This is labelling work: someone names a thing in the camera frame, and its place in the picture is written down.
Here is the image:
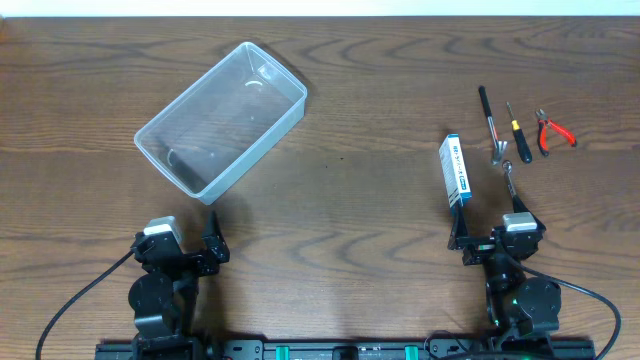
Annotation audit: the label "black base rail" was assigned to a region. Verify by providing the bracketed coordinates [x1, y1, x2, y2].
[94, 337, 596, 360]

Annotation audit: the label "small silver wrench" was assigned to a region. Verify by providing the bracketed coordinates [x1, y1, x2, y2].
[502, 160, 517, 198]

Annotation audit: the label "black and yellow screwdriver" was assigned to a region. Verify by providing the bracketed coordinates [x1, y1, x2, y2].
[506, 102, 533, 164]

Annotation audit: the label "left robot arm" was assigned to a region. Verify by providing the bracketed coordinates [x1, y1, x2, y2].
[128, 212, 230, 359]

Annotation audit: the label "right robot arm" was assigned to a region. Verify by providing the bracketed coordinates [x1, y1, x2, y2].
[448, 197, 561, 341]

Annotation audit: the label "small hammer black handle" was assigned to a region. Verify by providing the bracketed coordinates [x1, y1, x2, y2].
[478, 85, 508, 165]

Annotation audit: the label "clear plastic container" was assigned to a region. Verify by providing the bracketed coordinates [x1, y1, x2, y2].
[134, 42, 308, 205]

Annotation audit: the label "white and blue box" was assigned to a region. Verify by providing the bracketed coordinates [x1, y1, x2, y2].
[439, 134, 472, 212]

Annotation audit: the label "red handled pliers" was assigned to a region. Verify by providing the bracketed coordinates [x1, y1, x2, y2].
[534, 108, 578, 158]

